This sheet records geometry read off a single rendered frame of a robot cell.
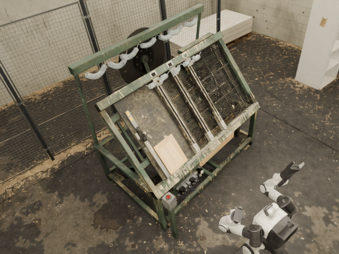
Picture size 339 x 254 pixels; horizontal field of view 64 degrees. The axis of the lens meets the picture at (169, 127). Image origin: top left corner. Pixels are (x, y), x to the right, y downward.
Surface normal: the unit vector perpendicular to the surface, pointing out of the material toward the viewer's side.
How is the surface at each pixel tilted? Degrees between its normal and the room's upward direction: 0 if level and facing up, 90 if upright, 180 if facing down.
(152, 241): 0
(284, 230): 0
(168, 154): 51
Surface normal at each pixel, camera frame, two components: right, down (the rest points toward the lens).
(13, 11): 0.60, 0.49
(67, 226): -0.11, -0.74
